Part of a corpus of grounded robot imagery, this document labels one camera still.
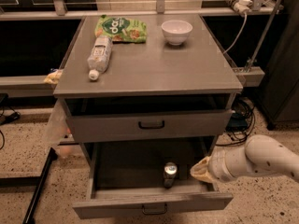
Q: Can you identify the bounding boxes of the white power strip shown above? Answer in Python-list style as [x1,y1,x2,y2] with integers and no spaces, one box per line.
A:
[224,0,252,16]

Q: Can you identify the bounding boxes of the grey upper drawer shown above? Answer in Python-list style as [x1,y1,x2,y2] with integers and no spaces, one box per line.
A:
[64,94,234,144]

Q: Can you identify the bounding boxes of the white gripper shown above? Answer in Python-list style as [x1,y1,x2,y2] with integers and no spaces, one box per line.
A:
[190,149,235,183]

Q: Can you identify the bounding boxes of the white ceramic bowl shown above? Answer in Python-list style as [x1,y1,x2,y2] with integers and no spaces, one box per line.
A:
[161,20,192,46]

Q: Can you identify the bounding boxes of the clear plastic bag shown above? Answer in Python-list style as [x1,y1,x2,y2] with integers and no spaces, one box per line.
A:
[43,101,72,158]

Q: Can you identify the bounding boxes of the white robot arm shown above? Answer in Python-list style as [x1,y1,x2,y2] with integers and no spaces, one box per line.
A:
[190,135,299,183]

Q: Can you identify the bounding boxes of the yellow snack packet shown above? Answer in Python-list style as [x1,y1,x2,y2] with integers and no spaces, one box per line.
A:
[44,70,63,85]

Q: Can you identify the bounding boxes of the clear plastic water bottle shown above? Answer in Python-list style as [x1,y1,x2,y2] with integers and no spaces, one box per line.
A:
[87,35,113,81]

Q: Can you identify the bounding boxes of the black metal floor frame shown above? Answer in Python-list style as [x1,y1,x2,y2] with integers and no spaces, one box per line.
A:
[0,147,58,224]

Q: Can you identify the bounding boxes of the grey metal rail frame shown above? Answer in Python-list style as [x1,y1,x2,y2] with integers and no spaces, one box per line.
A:
[0,66,264,98]

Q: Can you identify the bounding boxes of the green snack bag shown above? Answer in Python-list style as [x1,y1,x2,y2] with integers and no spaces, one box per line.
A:
[94,15,147,43]

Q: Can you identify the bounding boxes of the grey open middle drawer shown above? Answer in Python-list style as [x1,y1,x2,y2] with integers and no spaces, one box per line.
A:
[73,138,233,219]

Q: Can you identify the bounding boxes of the white power cable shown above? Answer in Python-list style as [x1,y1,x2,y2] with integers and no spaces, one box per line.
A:
[221,12,249,55]

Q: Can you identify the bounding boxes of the grey drawer cabinet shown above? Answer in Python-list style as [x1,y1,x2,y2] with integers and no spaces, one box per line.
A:
[54,15,242,150]

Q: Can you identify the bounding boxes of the black floor cables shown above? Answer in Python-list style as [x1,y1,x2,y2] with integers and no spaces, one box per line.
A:
[215,96,256,147]

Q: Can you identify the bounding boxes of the black cable left floor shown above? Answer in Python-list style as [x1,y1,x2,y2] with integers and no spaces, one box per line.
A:
[0,92,21,151]

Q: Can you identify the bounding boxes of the redbull can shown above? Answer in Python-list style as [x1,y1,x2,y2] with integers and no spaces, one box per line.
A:
[164,162,178,189]

